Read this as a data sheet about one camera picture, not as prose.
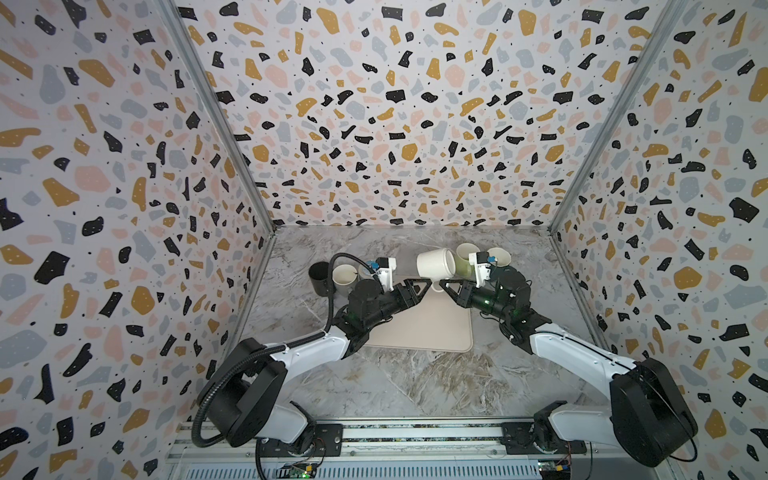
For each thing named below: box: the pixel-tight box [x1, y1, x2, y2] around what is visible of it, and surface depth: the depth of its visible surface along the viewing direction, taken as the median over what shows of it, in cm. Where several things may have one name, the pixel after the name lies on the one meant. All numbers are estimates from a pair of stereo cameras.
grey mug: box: [332, 264, 358, 292], surface depth 97 cm
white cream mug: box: [416, 248, 456, 293], surface depth 80 cm
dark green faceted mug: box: [486, 247, 512, 267], surface depth 102 cm
